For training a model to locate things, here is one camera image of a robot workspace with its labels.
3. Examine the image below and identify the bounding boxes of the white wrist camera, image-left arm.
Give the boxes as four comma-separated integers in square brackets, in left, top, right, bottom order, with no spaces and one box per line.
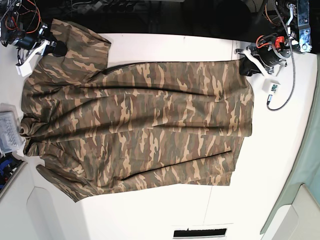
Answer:
[15,62,33,77]

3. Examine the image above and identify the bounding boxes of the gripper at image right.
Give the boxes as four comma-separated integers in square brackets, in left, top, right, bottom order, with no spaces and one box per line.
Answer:
[235,34,291,77]

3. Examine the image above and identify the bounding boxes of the clear plastic parts box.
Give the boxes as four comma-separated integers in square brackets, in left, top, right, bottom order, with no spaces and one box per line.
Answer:
[0,103,25,155]

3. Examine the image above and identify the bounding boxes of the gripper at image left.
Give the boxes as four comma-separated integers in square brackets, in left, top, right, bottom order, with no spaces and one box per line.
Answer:
[13,23,68,65]

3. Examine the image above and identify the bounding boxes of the camouflage t-shirt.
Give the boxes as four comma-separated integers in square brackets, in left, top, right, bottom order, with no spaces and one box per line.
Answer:
[20,19,254,202]

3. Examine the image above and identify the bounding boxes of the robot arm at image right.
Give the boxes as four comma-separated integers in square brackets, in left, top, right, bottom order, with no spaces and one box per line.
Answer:
[246,0,312,74]

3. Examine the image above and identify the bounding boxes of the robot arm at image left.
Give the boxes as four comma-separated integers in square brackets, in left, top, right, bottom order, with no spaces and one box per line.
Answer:
[0,0,68,67]

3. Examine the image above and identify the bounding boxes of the blue items in bin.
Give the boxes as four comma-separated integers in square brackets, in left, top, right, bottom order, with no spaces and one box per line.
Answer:
[0,153,23,191]

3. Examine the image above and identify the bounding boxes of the white slotted vent tray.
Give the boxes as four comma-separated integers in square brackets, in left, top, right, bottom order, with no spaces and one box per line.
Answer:
[169,223,234,240]

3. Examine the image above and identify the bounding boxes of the white wrist camera, image-right arm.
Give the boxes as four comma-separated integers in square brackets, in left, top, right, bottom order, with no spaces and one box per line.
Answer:
[262,78,281,95]

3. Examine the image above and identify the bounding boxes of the braided camera cable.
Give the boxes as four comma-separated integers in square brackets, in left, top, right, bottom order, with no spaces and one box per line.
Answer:
[266,0,297,111]

